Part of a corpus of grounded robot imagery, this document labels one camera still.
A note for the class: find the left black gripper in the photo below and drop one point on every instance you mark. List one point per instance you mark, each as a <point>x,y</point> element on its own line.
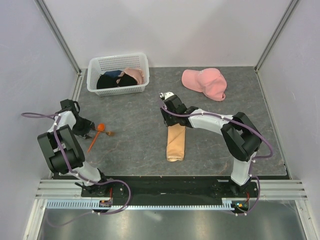
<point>88,125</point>

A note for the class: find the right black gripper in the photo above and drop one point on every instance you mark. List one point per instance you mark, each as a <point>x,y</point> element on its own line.
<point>166,121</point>

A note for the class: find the orange handled spoon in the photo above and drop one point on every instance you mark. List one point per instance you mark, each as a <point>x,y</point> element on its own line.
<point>99,129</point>

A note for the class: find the peach cloth napkin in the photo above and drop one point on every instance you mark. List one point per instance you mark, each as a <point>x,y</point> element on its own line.
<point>175,149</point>

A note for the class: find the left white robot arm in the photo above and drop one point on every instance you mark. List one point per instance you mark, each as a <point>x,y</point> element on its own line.
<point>61,149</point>

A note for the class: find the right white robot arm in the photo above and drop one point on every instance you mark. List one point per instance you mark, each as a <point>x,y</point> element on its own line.
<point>238,132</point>

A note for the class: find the pink baseball cap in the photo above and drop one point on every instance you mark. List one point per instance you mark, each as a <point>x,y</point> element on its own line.
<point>209,82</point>

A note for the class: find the light pink cap in basket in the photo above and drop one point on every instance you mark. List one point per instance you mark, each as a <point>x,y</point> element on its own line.
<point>136,74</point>

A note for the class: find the black cap in basket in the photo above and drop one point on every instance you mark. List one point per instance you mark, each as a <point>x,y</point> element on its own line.
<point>108,82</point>

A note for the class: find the blue cap in basket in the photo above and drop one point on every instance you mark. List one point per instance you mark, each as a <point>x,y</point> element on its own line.
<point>113,73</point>

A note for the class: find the white plastic basket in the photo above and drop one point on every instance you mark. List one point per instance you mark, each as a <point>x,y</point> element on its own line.
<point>99,65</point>

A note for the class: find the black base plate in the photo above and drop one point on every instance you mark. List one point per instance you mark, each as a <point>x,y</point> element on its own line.
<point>171,189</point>

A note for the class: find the aluminium front rail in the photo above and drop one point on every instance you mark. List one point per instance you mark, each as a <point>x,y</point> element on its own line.
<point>270,189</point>

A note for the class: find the white slotted cable duct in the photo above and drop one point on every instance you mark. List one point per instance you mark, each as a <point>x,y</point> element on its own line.
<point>96,204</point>

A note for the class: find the left aluminium frame post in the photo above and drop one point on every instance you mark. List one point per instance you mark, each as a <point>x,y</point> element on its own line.
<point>58,35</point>

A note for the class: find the aluminium frame post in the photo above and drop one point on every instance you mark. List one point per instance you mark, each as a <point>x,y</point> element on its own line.
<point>58,35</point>
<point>276,33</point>

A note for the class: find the right aluminium frame post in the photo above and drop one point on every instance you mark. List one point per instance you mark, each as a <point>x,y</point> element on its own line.
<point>276,33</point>

